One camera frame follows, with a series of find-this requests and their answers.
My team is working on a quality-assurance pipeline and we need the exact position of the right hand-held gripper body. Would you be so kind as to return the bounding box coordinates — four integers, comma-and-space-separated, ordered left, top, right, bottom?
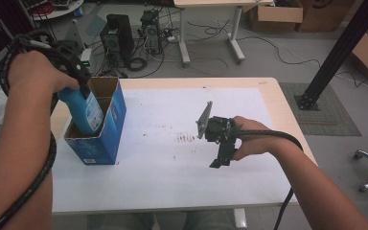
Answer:
195, 101, 238, 146

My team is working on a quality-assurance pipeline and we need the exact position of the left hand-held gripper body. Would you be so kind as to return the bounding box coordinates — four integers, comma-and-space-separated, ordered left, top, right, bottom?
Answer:
46, 18, 92, 82

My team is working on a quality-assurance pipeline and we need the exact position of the blue detergent bottle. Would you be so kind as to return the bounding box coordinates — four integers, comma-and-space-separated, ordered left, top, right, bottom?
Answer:
57, 86, 105, 136

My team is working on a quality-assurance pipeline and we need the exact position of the blue cardboard box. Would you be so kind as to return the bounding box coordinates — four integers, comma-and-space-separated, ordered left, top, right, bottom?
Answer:
63, 76, 128, 167

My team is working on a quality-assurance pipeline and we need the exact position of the person's right hand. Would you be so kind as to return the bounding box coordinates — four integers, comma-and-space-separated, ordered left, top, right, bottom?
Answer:
231, 115, 280, 162

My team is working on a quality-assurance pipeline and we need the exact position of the person's left hand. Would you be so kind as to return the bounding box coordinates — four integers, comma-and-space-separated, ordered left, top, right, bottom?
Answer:
8, 50, 81, 98

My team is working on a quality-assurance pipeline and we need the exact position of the small white device green light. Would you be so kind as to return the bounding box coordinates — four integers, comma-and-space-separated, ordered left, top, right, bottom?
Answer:
81, 47, 93, 70

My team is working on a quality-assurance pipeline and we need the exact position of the round white table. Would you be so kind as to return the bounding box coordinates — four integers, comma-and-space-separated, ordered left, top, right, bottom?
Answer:
28, 0, 85, 22

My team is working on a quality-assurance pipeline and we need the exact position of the black computer tower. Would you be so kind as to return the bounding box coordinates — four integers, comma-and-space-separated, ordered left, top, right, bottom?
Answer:
100, 13, 135, 67

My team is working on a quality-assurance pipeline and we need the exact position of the black metal stand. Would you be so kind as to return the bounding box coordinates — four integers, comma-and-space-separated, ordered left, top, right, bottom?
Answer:
0, 0, 61, 52

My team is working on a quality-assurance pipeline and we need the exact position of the white table leg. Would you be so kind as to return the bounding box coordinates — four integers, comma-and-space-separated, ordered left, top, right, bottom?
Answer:
232, 208, 248, 229

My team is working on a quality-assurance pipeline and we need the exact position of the white table mat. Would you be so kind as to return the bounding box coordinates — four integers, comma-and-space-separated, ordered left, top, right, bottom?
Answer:
51, 87, 299, 214

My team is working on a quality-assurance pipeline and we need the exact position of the open grey computer tower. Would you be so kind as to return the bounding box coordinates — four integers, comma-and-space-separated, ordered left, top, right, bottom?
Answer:
139, 9, 163, 56

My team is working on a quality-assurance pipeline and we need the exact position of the grey floor mat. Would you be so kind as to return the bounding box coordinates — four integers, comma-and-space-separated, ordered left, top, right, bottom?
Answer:
279, 81, 362, 138

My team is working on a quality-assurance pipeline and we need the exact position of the small open cardboard box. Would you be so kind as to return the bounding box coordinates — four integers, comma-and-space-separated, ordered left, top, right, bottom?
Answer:
248, 0, 304, 34

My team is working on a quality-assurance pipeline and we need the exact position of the white desk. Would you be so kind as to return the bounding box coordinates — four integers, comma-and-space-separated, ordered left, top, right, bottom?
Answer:
173, 0, 275, 65

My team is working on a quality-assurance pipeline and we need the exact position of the large closed cardboard box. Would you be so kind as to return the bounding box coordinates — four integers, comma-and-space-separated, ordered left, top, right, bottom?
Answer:
296, 0, 357, 34

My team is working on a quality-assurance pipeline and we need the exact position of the white cable connector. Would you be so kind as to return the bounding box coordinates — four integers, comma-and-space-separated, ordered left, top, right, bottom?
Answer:
28, 39, 52, 50

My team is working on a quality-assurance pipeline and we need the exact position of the black corrugated right gripper cable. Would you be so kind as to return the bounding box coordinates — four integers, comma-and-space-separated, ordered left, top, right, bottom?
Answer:
232, 128, 304, 230

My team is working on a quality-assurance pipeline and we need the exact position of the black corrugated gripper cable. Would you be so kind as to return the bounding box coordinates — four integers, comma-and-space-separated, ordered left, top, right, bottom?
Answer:
0, 28, 87, 230
232, 128, 304, 230

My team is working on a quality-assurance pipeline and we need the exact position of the black cable coil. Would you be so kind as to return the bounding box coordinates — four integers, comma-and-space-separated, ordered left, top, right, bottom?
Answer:
126, 56, 149, 72

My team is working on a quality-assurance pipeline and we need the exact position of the long black floor cable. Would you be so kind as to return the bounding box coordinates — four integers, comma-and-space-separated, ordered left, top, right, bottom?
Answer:
235, 34, 368, 94

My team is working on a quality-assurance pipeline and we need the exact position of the tangled black floor cable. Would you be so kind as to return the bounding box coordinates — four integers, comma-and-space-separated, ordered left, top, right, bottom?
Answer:
186, 18, 233, 37

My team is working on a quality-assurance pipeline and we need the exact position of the black corrugated left gripper cable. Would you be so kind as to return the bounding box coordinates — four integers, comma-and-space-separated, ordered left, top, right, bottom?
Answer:
0, 28, 87, 230

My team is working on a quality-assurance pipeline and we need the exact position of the black metal post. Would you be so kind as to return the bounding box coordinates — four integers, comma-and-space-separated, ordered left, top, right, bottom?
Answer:
294, 0, 368, 111

